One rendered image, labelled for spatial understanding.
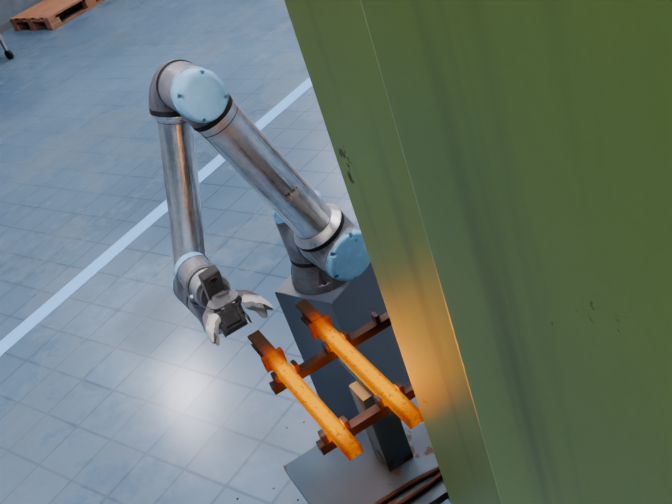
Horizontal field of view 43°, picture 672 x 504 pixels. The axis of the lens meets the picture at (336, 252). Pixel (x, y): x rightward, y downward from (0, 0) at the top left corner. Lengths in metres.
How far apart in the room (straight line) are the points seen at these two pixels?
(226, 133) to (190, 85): 0.15
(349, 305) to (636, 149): 2.18
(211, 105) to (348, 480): 0.87
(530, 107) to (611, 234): 0.07
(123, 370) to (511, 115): 3.28
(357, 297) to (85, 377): 1.54
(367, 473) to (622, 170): 1.51
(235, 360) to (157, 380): 0.33
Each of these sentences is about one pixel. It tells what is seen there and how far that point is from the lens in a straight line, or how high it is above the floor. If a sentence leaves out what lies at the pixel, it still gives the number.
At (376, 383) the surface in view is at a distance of 1.59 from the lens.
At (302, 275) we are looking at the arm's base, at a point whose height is 0.66.
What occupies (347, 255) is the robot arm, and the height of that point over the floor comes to 0.80.
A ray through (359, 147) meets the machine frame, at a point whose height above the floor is 1.60.
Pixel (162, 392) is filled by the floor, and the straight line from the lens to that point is 3.41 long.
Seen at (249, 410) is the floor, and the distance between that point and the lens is 3.14.
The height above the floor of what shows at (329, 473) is 0.69.
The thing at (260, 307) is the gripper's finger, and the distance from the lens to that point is 1.92.
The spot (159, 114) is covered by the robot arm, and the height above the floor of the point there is 1.31.
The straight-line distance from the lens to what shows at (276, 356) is 1.74.
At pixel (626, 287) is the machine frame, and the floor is 1.77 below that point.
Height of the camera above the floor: 2.02
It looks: 33 degrees down
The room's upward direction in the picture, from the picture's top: 20 degrees counter-clockwise
